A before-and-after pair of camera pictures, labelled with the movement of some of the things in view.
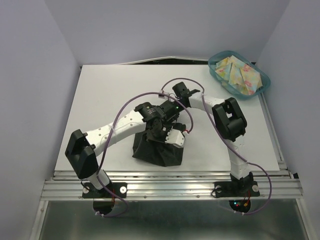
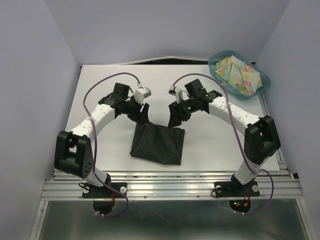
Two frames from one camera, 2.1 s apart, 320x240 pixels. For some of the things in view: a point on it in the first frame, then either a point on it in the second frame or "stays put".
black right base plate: (236, 189) stays put
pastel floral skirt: (238, 74) stays put
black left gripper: (150, 137) → (140, 118)
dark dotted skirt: (158, 153) stays put
